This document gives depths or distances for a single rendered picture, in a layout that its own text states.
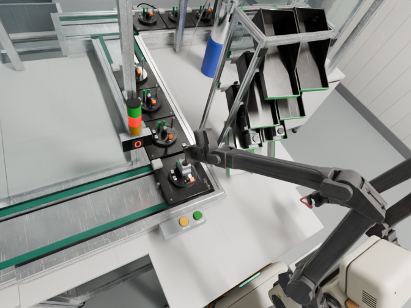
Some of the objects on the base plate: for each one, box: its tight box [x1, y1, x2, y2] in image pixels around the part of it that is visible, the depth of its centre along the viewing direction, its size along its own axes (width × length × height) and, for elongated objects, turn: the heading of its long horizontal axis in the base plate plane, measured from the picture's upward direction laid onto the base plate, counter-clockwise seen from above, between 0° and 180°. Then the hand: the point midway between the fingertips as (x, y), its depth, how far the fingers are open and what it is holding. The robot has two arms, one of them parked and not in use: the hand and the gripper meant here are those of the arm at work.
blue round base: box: [201, 34, 223, 78], centre depth 175 cm, size 16×16×27 cm
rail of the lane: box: [15, 188, 228, 284], centre depth 108 cm, size 6×89×11 cm, turn 109°
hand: (188, 150), depth 104 cm, fingers closed
